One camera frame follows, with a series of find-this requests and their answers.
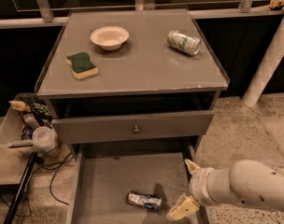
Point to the white paper bowl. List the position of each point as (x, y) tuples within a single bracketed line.
[(110, 37)]

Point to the grey open lower drawer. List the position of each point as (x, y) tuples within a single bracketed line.
[(106, 173)]

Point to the clear plastic bin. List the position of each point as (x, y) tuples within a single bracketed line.
[(16, 146)]

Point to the metal railing frame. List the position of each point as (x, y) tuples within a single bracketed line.
[(142, 10)]

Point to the green white soda can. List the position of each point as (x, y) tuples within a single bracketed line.
[(184, 43)]

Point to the silver blue redbull can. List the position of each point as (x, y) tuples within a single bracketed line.
[(149, 201)]

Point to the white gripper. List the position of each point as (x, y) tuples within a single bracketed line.
[(200, 186)]

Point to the black tripod leg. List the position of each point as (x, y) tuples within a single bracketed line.
[(21, 187)]

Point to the grey drawer cabinet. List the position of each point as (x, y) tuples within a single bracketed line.
[(143, 76)]

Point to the clear plastic cup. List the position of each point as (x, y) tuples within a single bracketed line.
[(45, 138)]

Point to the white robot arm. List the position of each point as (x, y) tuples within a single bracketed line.
[(239, 156)]

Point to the grey upper drawer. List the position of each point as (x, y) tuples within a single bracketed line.
[(120, 128)]

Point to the green yellow sponge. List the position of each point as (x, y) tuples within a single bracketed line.
[(81, 65)]

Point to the yellow object on rail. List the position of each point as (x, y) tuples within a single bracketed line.
[(276, 4)]

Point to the brass drawer knob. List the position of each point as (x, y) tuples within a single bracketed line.
[(136, 130)]

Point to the colourful snack bags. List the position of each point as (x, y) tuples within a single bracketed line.
[(34, 115)]

